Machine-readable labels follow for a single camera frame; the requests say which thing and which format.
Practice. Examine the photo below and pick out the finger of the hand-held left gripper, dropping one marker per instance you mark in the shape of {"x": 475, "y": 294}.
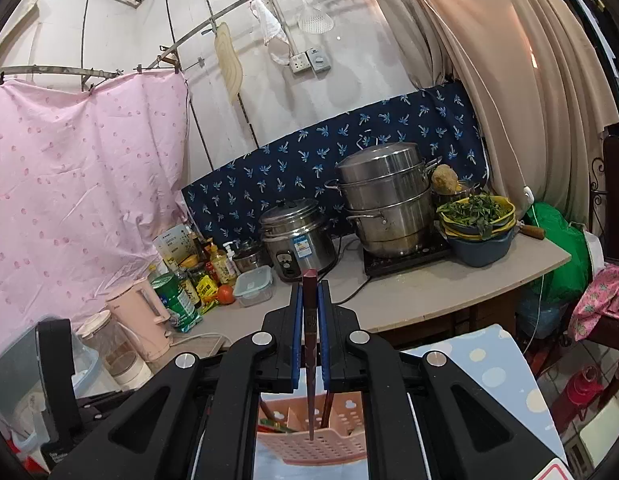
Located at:
{"x": 104, "y": 406}

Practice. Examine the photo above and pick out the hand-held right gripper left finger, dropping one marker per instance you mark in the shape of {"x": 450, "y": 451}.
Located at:
{"x": 295, "y": 340}

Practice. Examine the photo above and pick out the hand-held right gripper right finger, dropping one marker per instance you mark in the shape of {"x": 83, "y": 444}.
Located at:
{"x": 325, "y": 340}

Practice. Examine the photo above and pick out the pink perforated plastic basket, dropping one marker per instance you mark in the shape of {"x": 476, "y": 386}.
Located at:
{"x": 334, "y": 442}

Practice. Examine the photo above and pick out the blue storage bin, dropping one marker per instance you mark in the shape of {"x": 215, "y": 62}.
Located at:
{"x": 14, "y": 385}

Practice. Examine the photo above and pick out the clear jar with lid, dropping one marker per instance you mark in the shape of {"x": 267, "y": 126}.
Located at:
{"x": 114, "y": 355}

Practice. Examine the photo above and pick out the clear plastic food container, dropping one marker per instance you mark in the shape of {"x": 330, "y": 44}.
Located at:
{"x": 254, "y": 287}

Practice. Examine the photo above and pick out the red tomato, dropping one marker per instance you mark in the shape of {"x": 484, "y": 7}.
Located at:
{"x": 226, "y": 294}

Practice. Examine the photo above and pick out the pink electric kettle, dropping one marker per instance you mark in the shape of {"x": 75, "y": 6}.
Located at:
{"x": 134, "y": 320}

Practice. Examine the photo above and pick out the small steel pot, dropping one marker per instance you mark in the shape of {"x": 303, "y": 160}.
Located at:
{"x": 247, "y": 260}

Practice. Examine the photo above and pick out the steel rice cooker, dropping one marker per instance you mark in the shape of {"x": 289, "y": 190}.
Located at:
{"x": 299, "y": 245}

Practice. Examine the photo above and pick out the white pump bottle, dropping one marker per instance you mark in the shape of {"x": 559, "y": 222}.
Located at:
{"x": 232, "y": 262}

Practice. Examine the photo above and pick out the yellow oil bottle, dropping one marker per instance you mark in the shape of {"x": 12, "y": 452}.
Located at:
{"x": 219, "y": 267}

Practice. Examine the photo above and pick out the black induction cooktop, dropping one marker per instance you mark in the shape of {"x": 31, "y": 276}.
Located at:
{"x": 414, "y": 261}

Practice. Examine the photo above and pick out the green plastic bottle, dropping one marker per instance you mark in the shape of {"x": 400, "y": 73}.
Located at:
{"x": 172, "y": 305}

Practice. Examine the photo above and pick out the dark sauce bottle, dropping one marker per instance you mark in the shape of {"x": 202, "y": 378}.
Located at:
{"x": 194, "y": 247}

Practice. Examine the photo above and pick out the stainless steel steamer pot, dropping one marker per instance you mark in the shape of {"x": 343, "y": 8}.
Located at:
{"x": 384, "y": 195}

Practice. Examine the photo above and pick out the light blue printed tablecloth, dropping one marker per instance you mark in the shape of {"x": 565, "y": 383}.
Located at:
{"x": 494, "y": 375}

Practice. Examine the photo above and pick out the yellow-rimmed bowl of greens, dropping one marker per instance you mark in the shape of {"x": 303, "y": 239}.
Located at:
{"x": 477, "y": 212}

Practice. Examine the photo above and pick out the pink dotted curtain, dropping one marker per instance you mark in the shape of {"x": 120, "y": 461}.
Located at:
{"x": 79, "y": 185}

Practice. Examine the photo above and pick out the blue plastic bag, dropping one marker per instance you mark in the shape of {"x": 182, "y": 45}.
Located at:
{"x": 542, "y": 315}

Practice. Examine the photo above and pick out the green plastic bag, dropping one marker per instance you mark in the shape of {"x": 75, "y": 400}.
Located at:
{"x": 559, "y": 255}

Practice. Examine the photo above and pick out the pink floral cloth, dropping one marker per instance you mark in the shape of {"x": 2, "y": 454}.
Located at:
{"x": 602, "y": 300}

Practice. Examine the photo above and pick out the beige hanging paddle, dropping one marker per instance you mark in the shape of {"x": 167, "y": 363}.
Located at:
{"x": 228, "y": 65}

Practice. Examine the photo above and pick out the white hanging plastic bag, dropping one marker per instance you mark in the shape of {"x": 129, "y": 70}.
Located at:
{"x": 269, "y": 25}

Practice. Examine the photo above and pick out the beige curtain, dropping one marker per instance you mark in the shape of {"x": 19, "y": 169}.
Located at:
{"x": 514, "y": 85}

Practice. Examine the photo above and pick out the white round skimmer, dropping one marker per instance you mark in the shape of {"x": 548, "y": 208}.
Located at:
{"x": 316, "y": 19}

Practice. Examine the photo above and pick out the dark ornate chair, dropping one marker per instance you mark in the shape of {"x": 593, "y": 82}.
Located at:
{"x": 614, "y": 190}

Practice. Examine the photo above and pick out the dark hanging clothes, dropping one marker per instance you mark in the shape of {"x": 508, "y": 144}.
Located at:
{"x": 589, "y": 10}

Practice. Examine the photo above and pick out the white wall socket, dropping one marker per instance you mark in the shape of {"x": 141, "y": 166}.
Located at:
{"x": 300, "y": 64}

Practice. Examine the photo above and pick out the grey wall switch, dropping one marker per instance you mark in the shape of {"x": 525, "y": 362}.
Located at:
{"x": 319, "y": 60}

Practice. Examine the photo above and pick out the metal curtain rail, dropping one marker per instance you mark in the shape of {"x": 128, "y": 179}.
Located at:
{"x": 229, "y": 12}
{"x": 39, "y": 69}

